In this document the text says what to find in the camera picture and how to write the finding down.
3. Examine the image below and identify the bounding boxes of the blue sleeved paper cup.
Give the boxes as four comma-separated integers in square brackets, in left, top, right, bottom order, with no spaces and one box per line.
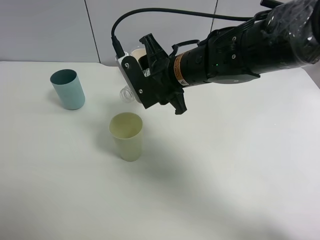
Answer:
[130,47,147,62]

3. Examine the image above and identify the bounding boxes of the black camera cable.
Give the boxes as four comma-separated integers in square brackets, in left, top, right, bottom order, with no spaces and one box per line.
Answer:
[110,8,256,57]

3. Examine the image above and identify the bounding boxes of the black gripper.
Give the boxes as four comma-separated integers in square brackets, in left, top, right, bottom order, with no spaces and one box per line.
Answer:
[139,33,187,115]

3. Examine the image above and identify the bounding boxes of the light green plastic cup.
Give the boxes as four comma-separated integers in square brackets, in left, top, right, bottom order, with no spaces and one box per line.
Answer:
[108,112,143,162]

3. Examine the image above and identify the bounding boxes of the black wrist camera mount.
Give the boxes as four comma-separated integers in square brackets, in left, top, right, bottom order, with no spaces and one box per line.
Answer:
[116,52,160,109]

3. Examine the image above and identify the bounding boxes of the clear bottle green label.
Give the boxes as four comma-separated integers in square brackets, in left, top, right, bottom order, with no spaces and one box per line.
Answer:
[119,68,153,109]

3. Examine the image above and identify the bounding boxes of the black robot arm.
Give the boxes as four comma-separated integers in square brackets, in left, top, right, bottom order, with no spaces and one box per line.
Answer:
[136,0,320,115]

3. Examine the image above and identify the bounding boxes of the teal plastic cup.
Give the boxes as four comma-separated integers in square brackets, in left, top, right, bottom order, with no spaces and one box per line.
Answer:
[50,69,86,110]

